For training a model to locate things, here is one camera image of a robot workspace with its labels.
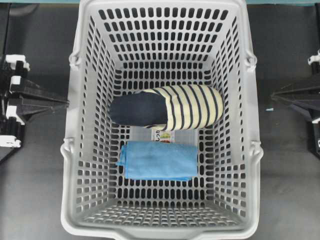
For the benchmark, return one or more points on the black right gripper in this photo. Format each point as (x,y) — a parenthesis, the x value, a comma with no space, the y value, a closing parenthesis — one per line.
(310,109)

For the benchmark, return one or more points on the grey plastic shopping basket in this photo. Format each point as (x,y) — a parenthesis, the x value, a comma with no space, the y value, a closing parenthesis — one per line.
(122,47)

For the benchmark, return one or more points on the clear plastic labelled package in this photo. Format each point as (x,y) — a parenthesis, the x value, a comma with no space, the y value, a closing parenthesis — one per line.
(186,137)

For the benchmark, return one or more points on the navy and striped slipper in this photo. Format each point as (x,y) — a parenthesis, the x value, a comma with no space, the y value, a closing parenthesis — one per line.
(169,108)

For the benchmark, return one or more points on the folded blue cloth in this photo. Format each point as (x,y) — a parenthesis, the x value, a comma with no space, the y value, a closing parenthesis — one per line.
(151,160)

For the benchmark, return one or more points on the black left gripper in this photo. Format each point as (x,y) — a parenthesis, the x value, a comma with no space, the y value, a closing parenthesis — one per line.
(14,67)

